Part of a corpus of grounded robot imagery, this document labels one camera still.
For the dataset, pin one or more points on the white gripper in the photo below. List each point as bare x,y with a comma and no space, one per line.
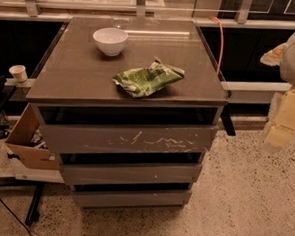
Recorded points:
281,124

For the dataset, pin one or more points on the grey top drawer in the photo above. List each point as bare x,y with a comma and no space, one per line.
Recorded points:
75,139

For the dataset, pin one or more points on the brown cardboard box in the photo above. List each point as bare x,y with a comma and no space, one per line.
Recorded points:
21,144

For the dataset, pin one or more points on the black stand leg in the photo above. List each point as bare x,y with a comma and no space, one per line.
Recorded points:
33,213

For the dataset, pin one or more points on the white ceramic bowl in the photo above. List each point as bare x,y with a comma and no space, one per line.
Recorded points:
110,41

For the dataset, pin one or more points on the green snack bag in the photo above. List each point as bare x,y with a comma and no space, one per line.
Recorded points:
143,82

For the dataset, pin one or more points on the grey middle drawer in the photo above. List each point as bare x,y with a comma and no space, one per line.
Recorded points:
129,173

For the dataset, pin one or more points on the grey drawer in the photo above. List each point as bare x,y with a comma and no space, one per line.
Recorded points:
75,139
132,199
129,173

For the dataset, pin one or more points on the grey bottom drawer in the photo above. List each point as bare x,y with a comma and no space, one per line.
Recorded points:
132,199

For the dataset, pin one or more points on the white paper cup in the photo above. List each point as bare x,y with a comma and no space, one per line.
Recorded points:
19,73

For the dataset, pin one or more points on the grey drawer cabinet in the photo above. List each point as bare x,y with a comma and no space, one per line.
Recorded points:
76,87

